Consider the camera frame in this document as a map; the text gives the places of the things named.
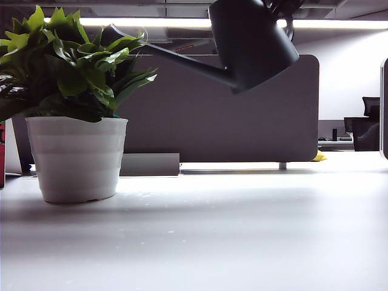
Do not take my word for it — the red object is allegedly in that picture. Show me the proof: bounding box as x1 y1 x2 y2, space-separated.
0 122 6 189

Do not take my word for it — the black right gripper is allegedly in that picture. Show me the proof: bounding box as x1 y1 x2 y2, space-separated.
262 0 306 19

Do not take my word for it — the black mesh office chair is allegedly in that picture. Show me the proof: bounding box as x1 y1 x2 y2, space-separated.
362 96 381 118

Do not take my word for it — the grey cable tray box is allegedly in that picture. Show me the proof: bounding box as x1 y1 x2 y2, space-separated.
119 153 181 176

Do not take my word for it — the dark office chair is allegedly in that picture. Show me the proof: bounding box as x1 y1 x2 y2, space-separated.
344 116 381 152

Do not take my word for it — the grey desk divider panel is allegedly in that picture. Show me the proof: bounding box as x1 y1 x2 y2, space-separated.
116 54 320 163

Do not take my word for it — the long ceiling light strip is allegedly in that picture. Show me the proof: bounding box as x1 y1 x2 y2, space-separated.
44 17 388 30

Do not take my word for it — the white board panel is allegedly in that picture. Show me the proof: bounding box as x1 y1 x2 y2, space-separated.
5 118 24 175

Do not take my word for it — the white-edged divider panel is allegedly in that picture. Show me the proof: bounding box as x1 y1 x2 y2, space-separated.
379 57 388 160

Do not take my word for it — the dark grey watering can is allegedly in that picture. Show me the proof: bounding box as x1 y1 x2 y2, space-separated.
101 0 301 95

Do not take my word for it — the white ribbed plant pot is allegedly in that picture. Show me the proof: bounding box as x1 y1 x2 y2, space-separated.
25 116 129 204

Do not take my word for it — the green leafy plant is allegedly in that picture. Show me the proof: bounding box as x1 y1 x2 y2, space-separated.
0 5 158 124

